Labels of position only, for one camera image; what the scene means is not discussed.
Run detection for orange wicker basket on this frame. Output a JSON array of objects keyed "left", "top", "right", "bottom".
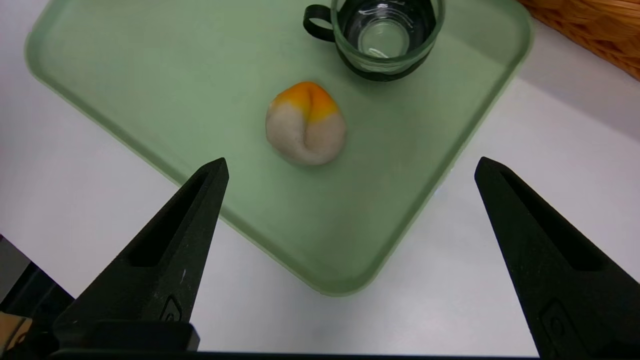
[{"left": 517, "top": 0, "right": 640, "bottom": 82}]

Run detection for white orange peach bun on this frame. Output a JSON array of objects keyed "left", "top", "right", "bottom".
[{"left": 265, "top": 81, "right": 347, "bottom": 167}]

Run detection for green plastic tray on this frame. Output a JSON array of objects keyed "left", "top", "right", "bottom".
[{"left": 25, "top": 0, "right": 535, "bottom": 297}]

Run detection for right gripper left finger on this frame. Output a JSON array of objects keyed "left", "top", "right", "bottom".
[{"left": 52, "top": 157, "right": 230, "bottom": 326}]

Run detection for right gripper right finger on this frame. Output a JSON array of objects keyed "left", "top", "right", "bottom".
[{"left": 474, "top": 156, "right": 640, "bottom": 360}]

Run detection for glass cup black holder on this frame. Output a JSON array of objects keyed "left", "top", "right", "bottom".
[{"left": 302, "top": 0, "right": 446, "bottom": 82}]

